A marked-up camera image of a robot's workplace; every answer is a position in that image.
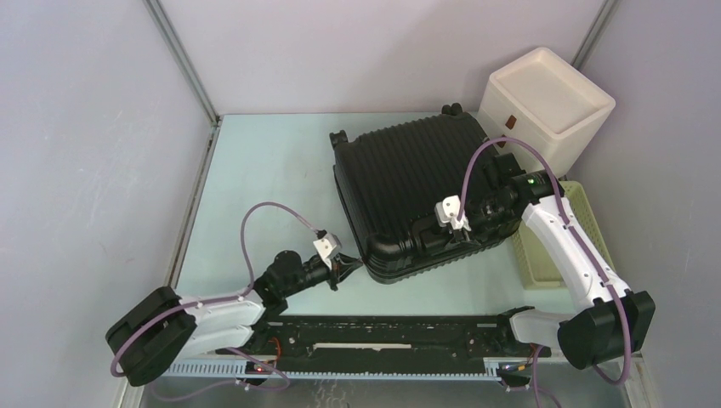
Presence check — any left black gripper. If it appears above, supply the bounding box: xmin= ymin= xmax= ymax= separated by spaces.
xmin=281 ymin=251 xmax=361 ymax=298

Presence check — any black ribbed hard-shell suitcase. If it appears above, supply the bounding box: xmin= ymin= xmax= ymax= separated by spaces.
xmin=329 ymin=103 xmax=523 ymax=284

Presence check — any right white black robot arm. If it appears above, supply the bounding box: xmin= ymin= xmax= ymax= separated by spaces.
xmin=494 ymin=165 xmax=656 ymax=370

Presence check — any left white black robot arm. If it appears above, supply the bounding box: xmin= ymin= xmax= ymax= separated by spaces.
xmin=105 ymin=251 xmax=363 ymax=387

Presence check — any pale yellow perforated basket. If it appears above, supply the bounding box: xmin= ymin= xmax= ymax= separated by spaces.
xmin=509 ymin=179 xmax=615 ymax=291

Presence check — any white stacked drawer unit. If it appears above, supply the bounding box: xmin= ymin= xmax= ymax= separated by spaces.
xmin=477 ymin=47 xmax=616 ymax=178

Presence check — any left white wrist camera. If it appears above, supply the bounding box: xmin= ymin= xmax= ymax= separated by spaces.
xmin=313 ymin=230 xmax=342 ymax=269

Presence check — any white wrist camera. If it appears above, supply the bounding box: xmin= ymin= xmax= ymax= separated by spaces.
xmin=313 ymin=230 xmax=342 ymax=269
xmin=434 ymin=195 xmax=471 ymax=232

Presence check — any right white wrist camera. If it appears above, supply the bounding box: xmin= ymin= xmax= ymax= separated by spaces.
xmin=434 ymin=195 xmax=471 ymax=232

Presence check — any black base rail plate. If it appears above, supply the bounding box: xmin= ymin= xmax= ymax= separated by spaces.
xmin=239 ymin=314 xmax=534 ymax=375

